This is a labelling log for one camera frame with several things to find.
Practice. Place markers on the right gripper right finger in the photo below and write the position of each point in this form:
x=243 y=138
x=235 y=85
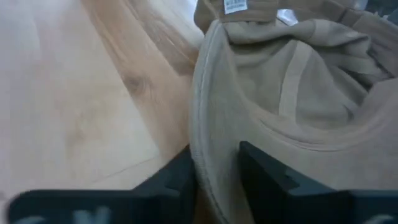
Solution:
x=280 y=202

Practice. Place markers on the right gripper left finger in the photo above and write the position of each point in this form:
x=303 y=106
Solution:
x=155 y=205

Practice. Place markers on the tan cap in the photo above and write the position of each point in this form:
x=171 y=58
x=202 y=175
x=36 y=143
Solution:
x=211 y=12
x=248 y=109

